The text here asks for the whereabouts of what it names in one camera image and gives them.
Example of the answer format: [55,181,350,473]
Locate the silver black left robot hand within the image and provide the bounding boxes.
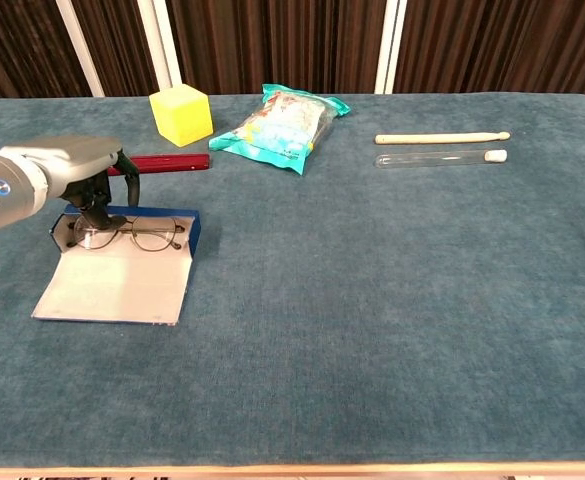
[1,134,141,234]

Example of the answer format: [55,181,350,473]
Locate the thin wire-frame eyeglasses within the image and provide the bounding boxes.
[65,214,187,253]

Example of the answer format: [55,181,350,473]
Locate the blue printed glasses case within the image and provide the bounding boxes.
[31,204,201,327]

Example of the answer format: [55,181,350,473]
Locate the red white folded fan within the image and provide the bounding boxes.
[107,153,212,177]

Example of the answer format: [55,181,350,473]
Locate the yellow foam cube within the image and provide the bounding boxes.
[148,83,214,148]

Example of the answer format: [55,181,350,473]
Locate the teal clear snack bag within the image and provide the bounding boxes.
[208,83,352,176]

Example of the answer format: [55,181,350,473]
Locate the dark brown curtain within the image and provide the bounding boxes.
[0,0,585,100]

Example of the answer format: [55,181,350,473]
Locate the teal table cloth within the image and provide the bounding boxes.
[0,93,585,469]

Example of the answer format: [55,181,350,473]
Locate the wooden drumstick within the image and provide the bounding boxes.
[374,131,512,146]

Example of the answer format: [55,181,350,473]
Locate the glass tube white stopper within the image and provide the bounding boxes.
[374,149,509,170]

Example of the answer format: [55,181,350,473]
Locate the white frame post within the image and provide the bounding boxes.
[55,0,106,98]
[136,0,183,94]
[374,0,408,95]

